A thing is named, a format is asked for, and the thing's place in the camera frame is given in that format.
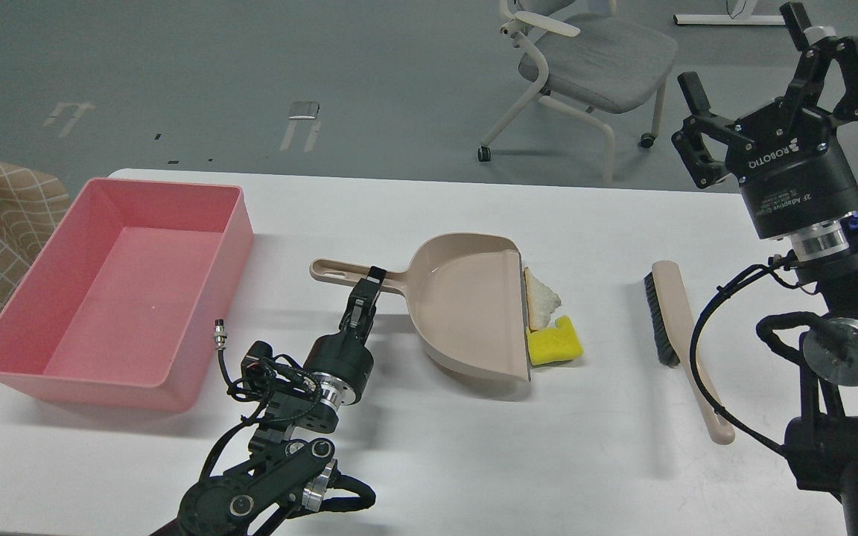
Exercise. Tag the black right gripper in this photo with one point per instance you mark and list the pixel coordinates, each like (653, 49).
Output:
(793, 171)

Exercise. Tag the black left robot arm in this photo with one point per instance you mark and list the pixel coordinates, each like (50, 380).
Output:
(278, 462)

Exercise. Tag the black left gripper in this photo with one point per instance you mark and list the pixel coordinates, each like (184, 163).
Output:
(344, 355)

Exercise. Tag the beige plastic dustpan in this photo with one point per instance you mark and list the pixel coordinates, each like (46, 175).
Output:
(465, 296)

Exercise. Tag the beige hand brush black bristles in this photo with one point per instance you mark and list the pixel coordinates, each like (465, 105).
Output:
(672, 327)

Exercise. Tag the white desk base foot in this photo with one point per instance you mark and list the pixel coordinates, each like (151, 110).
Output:
(740, 13)

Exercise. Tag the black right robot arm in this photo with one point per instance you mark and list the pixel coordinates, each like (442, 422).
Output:
(821, 445)

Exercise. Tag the yellow sponge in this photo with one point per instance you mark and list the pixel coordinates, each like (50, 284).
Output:
(558, 343)

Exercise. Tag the grey office chair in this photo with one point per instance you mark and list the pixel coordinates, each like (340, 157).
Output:
(585, 63)

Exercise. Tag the toast bread slice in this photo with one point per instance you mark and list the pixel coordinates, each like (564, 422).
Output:
(542, 301)

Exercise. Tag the pink plastic bin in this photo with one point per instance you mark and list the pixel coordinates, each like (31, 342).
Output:
(119, 307)

